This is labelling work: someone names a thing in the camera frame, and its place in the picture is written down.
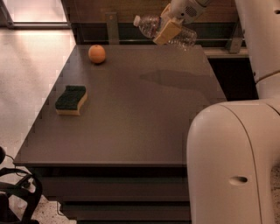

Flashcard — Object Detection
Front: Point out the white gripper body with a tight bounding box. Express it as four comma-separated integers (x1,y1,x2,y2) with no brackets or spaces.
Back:
171,0,212,24

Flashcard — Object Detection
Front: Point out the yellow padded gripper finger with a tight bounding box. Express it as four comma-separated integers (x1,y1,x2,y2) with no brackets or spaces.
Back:
153,17,182,46
160,3,171,23

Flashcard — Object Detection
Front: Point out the clear plastic water bottle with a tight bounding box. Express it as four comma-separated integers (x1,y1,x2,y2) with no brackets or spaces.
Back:
133,15,197,51

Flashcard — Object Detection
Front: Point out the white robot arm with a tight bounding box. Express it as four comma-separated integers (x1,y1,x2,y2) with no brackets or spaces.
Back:
186,0,280,224

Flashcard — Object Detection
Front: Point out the orange fruit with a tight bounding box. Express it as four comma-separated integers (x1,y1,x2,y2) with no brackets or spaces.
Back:
88,45,106,64

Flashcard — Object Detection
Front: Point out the green and yellow sponge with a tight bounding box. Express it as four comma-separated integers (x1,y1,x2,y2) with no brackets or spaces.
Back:
55,85,88,116

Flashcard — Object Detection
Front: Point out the grey drawer cabinet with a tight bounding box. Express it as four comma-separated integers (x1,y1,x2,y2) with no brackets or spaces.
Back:
15,45,225,224

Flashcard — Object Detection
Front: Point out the left metal bracket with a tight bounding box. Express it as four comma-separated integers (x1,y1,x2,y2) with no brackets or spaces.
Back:
105,12,120,45

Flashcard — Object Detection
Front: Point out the metal bracket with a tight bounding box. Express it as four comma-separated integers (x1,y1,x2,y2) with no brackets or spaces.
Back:
228,21,243,53
105,12,120,45

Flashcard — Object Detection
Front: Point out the right metal bracket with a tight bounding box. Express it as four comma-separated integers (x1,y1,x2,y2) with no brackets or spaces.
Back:
228,21,243,53

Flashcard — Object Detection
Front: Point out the black strap bag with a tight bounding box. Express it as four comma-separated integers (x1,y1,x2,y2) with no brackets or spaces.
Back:
0,168,43,224

